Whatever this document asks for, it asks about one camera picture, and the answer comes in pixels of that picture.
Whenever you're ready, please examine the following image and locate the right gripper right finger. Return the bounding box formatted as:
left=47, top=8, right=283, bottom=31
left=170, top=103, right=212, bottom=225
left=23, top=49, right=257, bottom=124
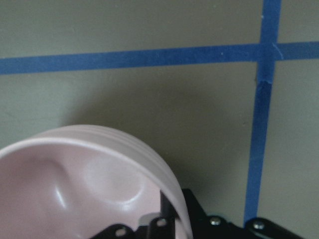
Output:
left=180, top=188, right=305, bottom=239

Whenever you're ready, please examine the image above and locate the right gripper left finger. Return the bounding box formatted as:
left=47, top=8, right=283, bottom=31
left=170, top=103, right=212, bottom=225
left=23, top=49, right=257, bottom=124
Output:
left=92, top=192, right=177, bottom=239

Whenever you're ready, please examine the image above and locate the pink bowl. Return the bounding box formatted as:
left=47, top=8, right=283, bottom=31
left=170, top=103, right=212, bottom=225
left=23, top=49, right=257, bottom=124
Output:
left=0, top=125, right=192, bottom=239

